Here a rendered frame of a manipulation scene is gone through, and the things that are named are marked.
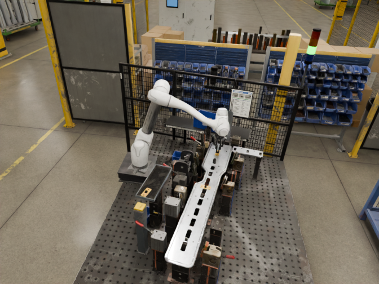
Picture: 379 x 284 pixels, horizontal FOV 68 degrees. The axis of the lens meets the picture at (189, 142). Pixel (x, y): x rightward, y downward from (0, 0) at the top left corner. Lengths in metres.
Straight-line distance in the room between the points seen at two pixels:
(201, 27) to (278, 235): 7.30
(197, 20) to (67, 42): 5.01
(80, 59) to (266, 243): 3.61
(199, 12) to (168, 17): 0.90
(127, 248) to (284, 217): 1.32
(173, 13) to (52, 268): 7.41
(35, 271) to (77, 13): 3.19
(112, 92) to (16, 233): 2.34
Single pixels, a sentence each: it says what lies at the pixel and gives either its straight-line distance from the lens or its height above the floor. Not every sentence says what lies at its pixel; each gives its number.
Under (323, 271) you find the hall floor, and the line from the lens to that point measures 3.33.
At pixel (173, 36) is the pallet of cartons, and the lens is 6.86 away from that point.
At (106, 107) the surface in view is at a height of 0.43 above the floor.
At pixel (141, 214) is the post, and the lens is 1.91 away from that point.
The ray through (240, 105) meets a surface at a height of 1.28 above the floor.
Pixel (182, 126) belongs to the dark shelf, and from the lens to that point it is 2.99.
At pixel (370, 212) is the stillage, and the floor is 0.19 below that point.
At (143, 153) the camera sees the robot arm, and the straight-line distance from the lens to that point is 2.62.
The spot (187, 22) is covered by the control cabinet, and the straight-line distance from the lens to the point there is 8.96.
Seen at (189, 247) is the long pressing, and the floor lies 1.00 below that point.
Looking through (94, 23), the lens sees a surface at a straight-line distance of 4.40.
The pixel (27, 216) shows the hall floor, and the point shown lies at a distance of 3.79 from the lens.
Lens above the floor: 2.54
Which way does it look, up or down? 33 degrees down
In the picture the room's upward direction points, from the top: 3 degrees clockwise
